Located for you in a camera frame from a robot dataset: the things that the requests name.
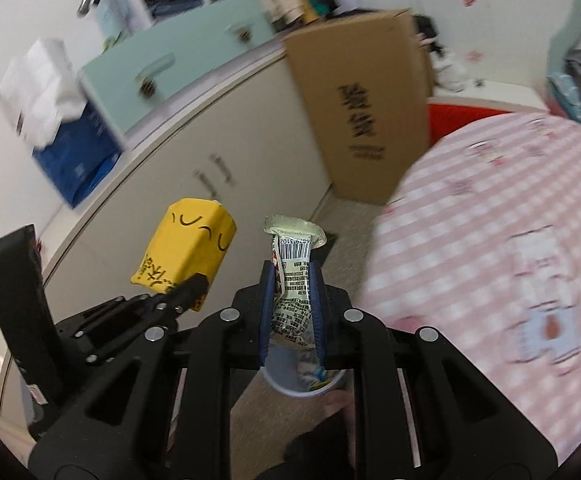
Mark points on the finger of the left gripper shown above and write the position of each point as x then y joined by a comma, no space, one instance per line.
112,326

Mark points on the red storage box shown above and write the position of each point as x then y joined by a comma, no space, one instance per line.
449,111

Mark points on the pink checkered bed sheet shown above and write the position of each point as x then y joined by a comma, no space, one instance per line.
482,240

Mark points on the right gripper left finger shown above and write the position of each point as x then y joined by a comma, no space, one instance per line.
160,408

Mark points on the mint green drawer unit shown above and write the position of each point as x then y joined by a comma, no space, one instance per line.
129,81

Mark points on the white cabinet with handles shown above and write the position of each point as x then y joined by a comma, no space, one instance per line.
248,144

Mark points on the blue and white bag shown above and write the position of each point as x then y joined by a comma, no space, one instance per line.
42,101

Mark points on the tall cardboard box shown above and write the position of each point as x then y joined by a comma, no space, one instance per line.
363,82

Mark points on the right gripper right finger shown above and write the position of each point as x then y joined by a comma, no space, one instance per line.
422,409

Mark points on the yellow paper bag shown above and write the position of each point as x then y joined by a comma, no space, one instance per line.
192,238

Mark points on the white plastic bag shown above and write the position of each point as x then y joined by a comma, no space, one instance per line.
449,72

